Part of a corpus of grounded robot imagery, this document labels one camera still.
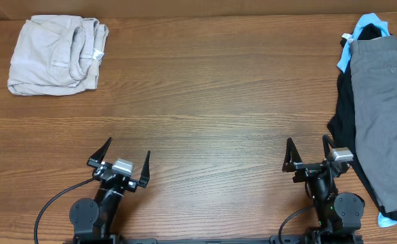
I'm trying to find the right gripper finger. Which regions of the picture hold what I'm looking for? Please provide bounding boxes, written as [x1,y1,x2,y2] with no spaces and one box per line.
[282,138,303,172]
[322,134,335,159]

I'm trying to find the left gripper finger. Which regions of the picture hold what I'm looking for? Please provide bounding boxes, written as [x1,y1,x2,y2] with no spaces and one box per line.
[87,137,112,167]
[138,151,150,188]

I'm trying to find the grey shorts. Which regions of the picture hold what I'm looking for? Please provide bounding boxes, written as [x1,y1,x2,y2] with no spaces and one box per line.
[350,36,397,212]

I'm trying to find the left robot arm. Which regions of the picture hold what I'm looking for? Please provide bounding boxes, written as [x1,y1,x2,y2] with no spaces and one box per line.
[69,138,150,243]

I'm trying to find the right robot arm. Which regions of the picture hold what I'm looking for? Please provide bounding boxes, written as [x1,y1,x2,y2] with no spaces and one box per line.
[278,134,365,244]

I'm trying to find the light blue t-shirt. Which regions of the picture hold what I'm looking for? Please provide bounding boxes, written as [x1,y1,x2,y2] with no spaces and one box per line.
[336,13,397,228]

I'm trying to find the folded beige shorts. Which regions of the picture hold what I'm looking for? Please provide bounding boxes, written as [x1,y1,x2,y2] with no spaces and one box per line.
[7,15,109,96]

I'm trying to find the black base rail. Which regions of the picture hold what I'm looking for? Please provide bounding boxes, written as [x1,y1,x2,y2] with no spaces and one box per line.
[65,235,364,244]

